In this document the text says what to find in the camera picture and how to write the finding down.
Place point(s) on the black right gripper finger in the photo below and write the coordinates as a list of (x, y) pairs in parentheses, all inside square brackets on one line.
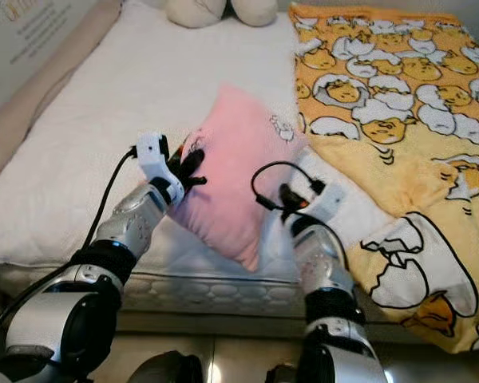
[(287, 197)]

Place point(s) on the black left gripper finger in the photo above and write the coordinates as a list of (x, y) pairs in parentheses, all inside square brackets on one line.
[(196, 183), (193, 162)]

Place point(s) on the pink plush pillow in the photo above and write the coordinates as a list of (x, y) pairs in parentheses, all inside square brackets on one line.
[(231, 159)]

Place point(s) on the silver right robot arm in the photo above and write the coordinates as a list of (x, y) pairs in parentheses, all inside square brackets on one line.
[(323, 271)]

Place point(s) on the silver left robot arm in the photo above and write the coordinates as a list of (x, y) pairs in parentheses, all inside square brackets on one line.
[(64, 319)]

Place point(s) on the white quilted mattress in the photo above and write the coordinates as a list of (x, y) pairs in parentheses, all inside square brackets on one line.
[(128, 96)]

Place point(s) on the beige bed base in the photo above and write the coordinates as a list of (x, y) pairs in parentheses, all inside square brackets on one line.
[(231, 325)]

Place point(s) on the yellow egg print blanket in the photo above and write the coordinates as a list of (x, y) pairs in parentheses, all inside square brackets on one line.
[(399, 96)]

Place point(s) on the beige plush cushion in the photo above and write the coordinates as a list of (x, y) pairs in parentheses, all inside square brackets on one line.
[(195, 11), (252, 10)]

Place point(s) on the grey robot left leg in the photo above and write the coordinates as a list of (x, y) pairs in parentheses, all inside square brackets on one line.
[(166, 369)]

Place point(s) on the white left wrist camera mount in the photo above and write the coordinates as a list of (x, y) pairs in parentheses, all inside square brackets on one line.
[(153, 158)]

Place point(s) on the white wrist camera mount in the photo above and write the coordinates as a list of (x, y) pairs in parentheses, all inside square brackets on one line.
[(153, 158), (329, 199)]

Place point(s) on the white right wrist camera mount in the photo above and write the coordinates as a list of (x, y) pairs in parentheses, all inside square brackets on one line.
[(329, 199)]

